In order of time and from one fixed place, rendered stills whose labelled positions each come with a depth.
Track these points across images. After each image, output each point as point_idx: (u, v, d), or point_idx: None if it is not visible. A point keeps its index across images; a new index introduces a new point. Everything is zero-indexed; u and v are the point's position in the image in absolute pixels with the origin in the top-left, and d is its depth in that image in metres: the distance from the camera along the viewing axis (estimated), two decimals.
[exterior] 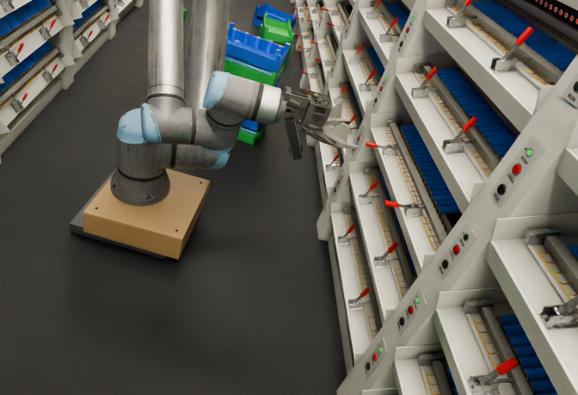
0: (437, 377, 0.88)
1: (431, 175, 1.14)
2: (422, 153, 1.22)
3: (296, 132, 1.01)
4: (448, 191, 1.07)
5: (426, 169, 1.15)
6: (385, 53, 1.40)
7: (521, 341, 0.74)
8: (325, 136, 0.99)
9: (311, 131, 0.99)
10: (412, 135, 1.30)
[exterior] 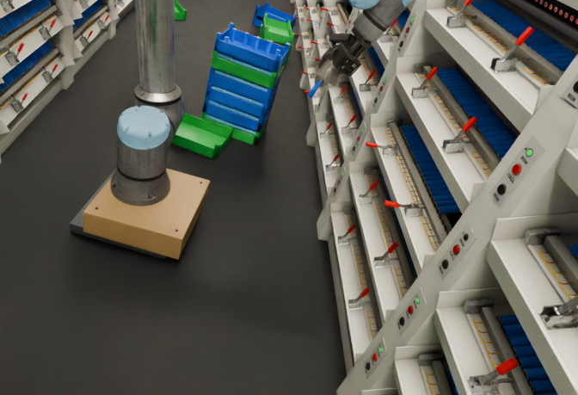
0: (437, 377, 0.88)
1: (431, 175, 1.14)
2: (422, 153, 1.22)
3: (341, 40, 1.31)
4: (448, 191, 1.07)
5: (426, 169, 1.15)
6: (385, 53, 1.40)
7: (521, 341, 0.74)
8: (324, 60, 1.32)
9: (331, 51, 1.30)
10: (412, 135, 1.30)
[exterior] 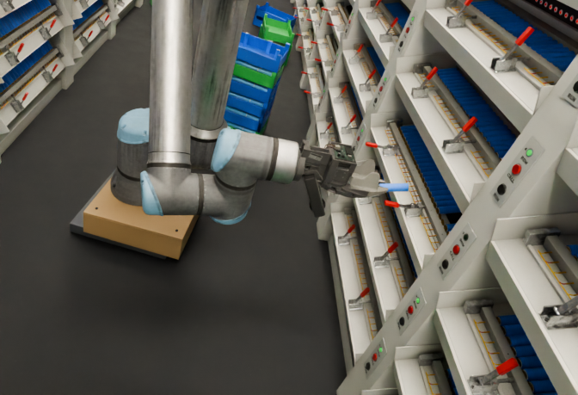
0: (437, 377, 0.88)
1: (431, 175, 1.14)
2: (422, 153, 1.22)
3: (317, 189, 0.90)
4: (448, 191, 1.07)
5: (426, 169, 1.15)
6: (385, 53, 1.40)
7: (521, 341, 0.74)
8: (355, 190, 0.88)
9: (339, 188, 0.88)
10: (412, 135, 1.30)
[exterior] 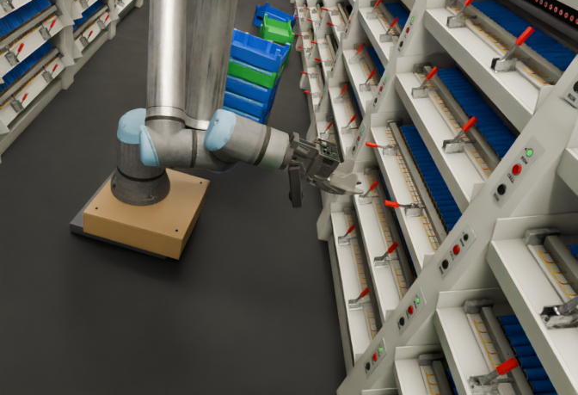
0: (437, 377, 0.88)
1: (431, 175, 1.14)
2: (422, 153, 1.22)
3: (299, 181, 0.95)
4: (448, 191, 1.07)
5: (426, 169, 1.15)
6: (385, 53, 1.40)
7: (521, 341, 0.74)
8: (334, 187, 0.95)
9: (319, 182, 0.94)
10: (412, 135, 1.30)
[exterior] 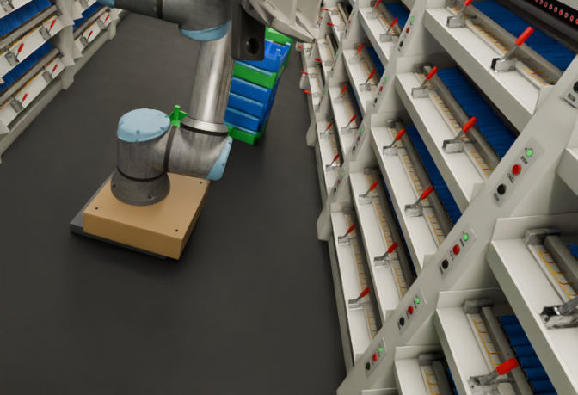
0: (437, 377, 0.88)
1: (437, 174, 1.14)
2: (427, 152, 1.22)
3: (238, 0, 0.58)
4: None
5: (432, 168, 1.15)
6: (385, 53, 1.40)
7: (521, 341, 0.74)
8: (261, 6, 0.52)
9: None
10: (417, 134, 1.30)
